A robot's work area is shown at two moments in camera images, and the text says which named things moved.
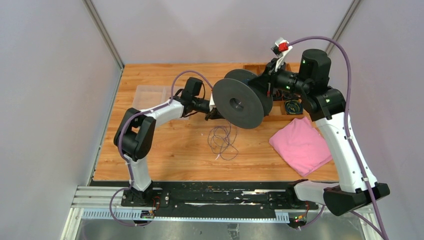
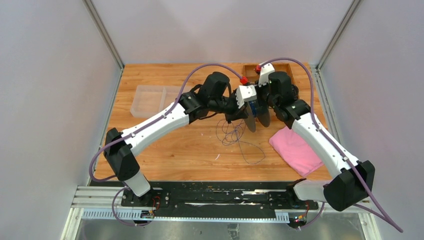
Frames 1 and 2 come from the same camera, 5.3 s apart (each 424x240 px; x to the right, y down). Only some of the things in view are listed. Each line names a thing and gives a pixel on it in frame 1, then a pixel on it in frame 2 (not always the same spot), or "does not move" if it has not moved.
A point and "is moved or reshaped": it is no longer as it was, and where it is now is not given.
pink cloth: [302, 145] does not move
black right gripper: [267, 79] -> [259, 91]
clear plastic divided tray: [148, 97] does not move
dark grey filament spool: [238, 102] is moved or reshaped
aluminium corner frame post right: [343, 24] does not move
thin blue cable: [221, 140] -> [229, 132]
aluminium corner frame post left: [103, 33] does not move
